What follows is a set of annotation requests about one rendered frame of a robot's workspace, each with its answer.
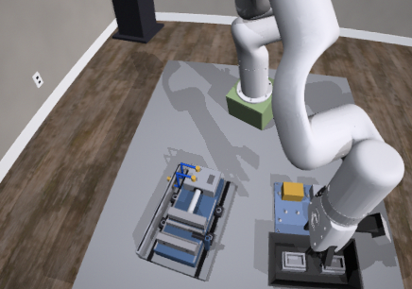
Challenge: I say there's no yellow rectangular block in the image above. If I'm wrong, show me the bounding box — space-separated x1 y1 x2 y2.
281 182 304 202

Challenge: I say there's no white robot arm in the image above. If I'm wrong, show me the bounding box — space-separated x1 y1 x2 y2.
231 0 404 245

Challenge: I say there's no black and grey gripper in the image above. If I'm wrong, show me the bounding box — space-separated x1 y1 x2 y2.
303 183 358 266

